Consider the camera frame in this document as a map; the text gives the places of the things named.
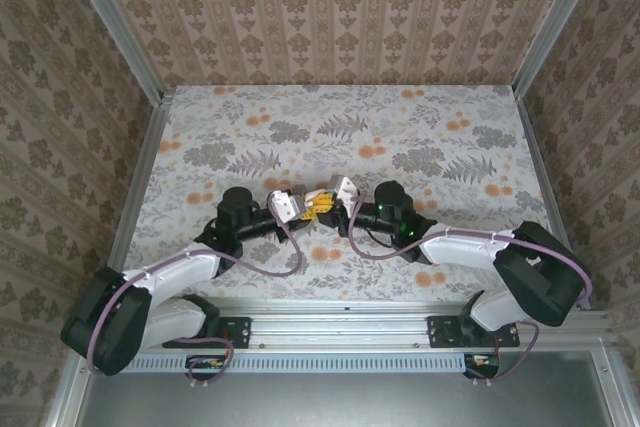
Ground floral patterned tablecloth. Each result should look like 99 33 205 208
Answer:
117 84 574 303

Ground grey metal sheet panel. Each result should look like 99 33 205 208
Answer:
74 351 626 427

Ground aluminium table side rail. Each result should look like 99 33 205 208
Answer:
513 94 591 308
96 89 175 306

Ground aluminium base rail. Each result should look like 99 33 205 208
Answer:
79 296 619 354

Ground grey slotted cable duct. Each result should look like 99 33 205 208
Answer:
124 352 469 375

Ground aluminium frame post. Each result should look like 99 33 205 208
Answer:
58 0 167 104
511 0 610 99

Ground aluminium lower frame bar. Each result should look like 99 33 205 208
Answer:
42 351 96 427
592 339 640 427

